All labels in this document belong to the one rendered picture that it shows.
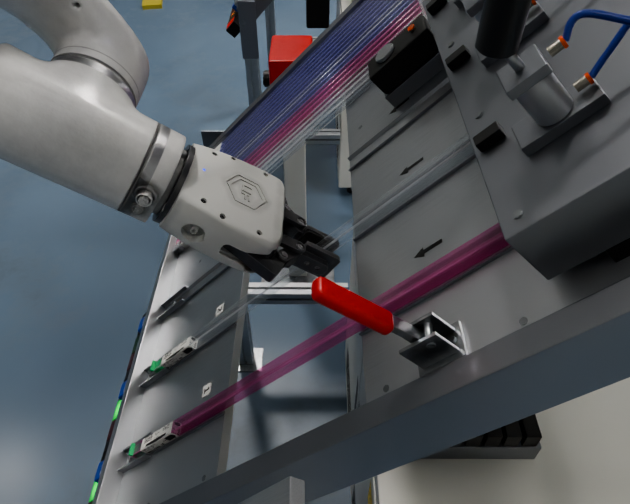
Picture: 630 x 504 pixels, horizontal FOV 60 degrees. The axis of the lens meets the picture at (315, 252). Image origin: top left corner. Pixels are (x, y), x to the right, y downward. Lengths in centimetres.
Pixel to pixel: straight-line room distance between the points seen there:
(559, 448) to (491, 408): 50
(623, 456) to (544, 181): 62
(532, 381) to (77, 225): 196
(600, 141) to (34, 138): 38
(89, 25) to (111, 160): 12
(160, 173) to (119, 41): 12
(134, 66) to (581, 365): 41
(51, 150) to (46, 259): 164
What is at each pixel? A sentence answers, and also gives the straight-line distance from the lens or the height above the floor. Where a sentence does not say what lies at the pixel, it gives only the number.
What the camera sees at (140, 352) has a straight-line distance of 78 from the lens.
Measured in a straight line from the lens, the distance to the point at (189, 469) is 58.
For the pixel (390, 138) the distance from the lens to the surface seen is 58.
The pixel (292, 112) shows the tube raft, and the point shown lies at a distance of 82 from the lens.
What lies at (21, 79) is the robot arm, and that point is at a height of 115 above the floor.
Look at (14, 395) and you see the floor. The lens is 176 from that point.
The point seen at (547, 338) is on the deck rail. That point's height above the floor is 110.
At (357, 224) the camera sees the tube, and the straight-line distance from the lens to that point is 51.
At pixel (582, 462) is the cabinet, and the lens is 87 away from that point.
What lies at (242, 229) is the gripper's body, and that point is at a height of 103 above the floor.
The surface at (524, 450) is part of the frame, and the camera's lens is 82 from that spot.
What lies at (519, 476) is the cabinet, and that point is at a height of 62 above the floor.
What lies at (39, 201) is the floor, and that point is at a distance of 235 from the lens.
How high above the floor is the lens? 134
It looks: 45 degrees down
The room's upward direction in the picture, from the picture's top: straight up
